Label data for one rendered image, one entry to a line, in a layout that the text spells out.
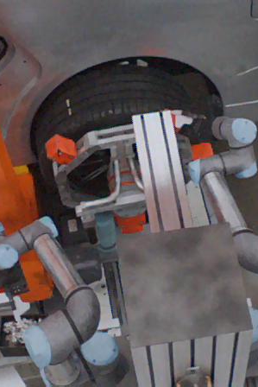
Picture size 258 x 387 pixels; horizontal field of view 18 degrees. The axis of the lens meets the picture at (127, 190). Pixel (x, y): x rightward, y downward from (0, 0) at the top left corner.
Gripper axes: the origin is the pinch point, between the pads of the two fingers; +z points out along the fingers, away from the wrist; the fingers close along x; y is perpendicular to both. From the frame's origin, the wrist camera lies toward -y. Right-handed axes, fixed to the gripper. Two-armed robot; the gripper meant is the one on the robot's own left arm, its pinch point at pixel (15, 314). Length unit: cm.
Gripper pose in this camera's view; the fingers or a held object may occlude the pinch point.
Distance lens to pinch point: 279.2
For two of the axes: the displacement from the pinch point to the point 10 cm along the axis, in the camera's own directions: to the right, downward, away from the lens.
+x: -3.0, -3.7, 8.8
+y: 9.3, -3.4, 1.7
